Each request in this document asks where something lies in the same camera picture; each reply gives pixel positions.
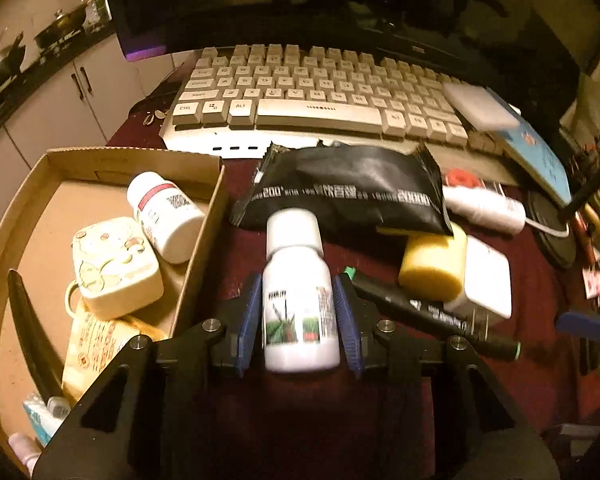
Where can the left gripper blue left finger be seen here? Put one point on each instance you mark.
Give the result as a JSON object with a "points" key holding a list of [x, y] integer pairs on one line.
{"points": [[250, 315]]}

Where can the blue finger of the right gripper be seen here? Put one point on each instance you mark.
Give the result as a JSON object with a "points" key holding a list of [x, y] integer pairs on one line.
{"points": [[580, 324]]}

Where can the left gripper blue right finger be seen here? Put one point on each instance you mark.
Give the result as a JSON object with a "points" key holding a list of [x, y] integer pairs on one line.
{"points": [[347, 307]]}

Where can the white bottle with green label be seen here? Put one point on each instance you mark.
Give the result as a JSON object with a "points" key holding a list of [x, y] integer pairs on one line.
{"points": [[299, 325]]}

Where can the yellow sponge cylinder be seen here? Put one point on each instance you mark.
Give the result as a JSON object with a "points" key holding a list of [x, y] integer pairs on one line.
{"points": [[433, 266]]}

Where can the cream cartoon case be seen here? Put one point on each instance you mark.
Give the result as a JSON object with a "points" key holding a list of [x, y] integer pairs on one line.
{"points": [[116, 269]]}

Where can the black snack pouch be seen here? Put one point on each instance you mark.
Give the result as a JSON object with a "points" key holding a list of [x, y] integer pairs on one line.
{"points": [[349, 188]]}

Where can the blue tissue pack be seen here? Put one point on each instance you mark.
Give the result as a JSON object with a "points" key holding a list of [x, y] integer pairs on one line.
{"points": [[46, 417]]}

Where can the pink patterned paper cup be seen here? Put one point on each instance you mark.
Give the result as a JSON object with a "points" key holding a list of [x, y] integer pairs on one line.
{"points": [[591, 281]]}

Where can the black marker with green cap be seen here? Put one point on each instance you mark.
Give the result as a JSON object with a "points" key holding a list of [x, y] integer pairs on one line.
{"points": [[430, 318]]}

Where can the white power adapter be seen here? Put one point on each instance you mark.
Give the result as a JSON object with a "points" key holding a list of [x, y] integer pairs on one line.
{"points": [[487, 291]]}

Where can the white bottle with red band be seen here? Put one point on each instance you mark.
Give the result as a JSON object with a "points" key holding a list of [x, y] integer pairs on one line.
{"points": [[170, 220]]}

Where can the black lamp base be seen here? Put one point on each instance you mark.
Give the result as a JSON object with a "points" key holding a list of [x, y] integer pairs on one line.
{"points": [[556, 241]]}

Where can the yellow snack packet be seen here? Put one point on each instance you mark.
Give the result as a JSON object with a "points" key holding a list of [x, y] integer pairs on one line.
{"points": [[93, 344]]}

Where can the cardboard box tray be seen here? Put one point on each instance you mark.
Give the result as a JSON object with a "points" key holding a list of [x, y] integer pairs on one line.
{"points": [[68, 190]]}

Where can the white tube with cap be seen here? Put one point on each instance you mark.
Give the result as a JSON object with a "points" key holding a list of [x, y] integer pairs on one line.
{"points": [[486, 208]]}

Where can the red tape dispenser pack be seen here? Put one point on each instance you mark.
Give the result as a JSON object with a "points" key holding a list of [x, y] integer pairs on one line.
{"points": [[462, 178]]}

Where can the blue notebook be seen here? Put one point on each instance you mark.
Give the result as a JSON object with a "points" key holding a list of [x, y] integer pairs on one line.
{"points": [[529, 150]]}

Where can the beige mechanical keyboard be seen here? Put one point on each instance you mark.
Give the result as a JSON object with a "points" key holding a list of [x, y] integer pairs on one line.
{"points": [[236, 102]]}

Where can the white foam block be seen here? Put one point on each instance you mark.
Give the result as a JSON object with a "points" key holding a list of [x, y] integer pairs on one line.
{"points": [[479, 107]]}

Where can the black TCL monitor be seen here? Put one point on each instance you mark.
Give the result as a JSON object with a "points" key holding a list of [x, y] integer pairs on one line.
{"points": [[499, 33]]}

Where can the small black pot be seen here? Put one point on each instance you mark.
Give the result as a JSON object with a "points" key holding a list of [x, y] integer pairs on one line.
{"points": [[64, 24]]}

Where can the black wok on stove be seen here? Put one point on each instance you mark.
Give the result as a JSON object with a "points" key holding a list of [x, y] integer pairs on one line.
{"points": [[11, 58]]}

